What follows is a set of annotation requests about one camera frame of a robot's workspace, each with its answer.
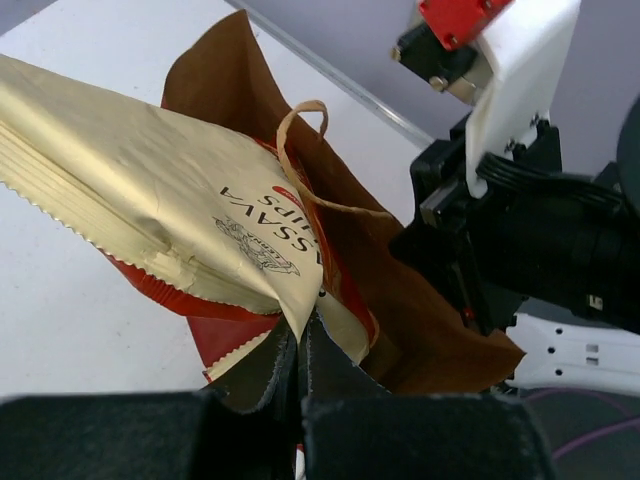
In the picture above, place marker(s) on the red paper bag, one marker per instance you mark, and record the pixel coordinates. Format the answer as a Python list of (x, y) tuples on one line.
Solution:
[(424, 346)]

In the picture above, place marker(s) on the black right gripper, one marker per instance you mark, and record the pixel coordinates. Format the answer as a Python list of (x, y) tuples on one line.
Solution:
[(487, 256)]

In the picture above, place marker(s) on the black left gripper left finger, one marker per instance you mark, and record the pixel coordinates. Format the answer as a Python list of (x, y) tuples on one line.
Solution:
[(238, 427)]

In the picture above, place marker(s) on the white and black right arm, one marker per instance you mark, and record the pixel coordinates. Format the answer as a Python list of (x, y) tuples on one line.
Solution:
[(562, 349)]

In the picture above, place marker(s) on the cream cassava chips bag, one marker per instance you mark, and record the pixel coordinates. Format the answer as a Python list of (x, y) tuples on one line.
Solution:
[(58, 136)]

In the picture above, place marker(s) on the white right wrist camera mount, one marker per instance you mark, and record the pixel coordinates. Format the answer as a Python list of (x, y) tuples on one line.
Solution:
[(502, 58)]

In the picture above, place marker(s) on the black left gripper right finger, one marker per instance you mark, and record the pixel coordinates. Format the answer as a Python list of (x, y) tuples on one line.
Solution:
[(353, 428)]

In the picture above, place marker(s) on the red Kusuka cassava chips bag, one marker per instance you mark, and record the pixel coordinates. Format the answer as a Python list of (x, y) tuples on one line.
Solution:
[(226, 231)]

